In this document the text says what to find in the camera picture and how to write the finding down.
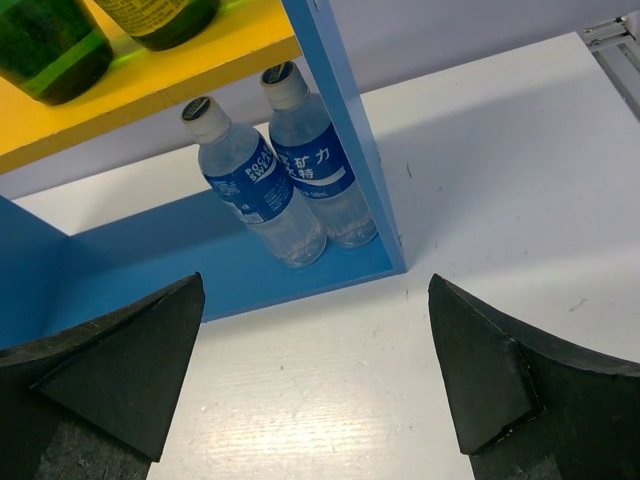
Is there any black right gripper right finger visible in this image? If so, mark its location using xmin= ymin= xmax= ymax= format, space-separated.
xmin=428 ymin=275 xmax=639 ymax=479

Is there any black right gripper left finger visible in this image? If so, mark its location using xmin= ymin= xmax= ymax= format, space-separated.
xmin=1 ymin=273 xmax=205 ymax=479

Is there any green glass Perrier bottle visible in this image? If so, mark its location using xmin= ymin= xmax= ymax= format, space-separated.
xmin=1 ymin=0 xmax=114 ymax=106

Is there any blue and yellow wooden shelf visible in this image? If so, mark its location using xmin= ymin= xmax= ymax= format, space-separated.
xmin=1 ymin=1 xmax=407 ymax=347

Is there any clear Pocari Sweat bottle left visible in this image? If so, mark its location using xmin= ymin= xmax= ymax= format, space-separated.
xmin=181 ymin=96 xmax=327 ymax=268

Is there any clear pocari sweat bottle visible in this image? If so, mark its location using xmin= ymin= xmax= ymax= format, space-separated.
xmin=181 ymin=96 xmax=327 ymax=268
xmin=260 ymin=61 xmax=377 ymax=248

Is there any clear Pocari Sweat bottle right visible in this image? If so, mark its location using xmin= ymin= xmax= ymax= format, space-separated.
xmin=260 ymin=61 xmax=377 ymax=248

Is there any green glass bottle yellow label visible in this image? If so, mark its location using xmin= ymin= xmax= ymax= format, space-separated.
xmin=96 ymin=0 xmax=221 ymax=51

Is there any aluminium mounting rail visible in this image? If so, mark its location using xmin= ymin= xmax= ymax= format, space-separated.
xmin=580 ymin=10 xmax=640 ymax=119

